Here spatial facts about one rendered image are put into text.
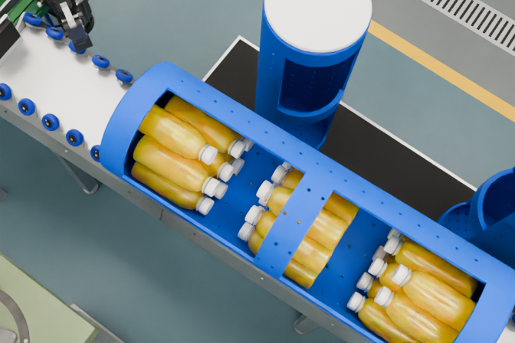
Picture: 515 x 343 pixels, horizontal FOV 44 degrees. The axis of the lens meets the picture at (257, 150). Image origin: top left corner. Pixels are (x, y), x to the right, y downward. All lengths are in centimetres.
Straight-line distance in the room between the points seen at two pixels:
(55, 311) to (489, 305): 87
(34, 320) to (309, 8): 98
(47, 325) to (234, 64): 147
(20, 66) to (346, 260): 97
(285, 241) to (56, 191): 151
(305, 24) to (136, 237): 122
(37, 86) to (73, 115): 13
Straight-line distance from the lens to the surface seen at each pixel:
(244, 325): 244
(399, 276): 132
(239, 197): 153
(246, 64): 257
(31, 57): 178
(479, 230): 202
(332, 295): 147
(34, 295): 144
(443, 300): 132
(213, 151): 134
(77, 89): 171
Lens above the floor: 243
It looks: 70 degrees down
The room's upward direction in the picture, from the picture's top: 6 degrees clockwise
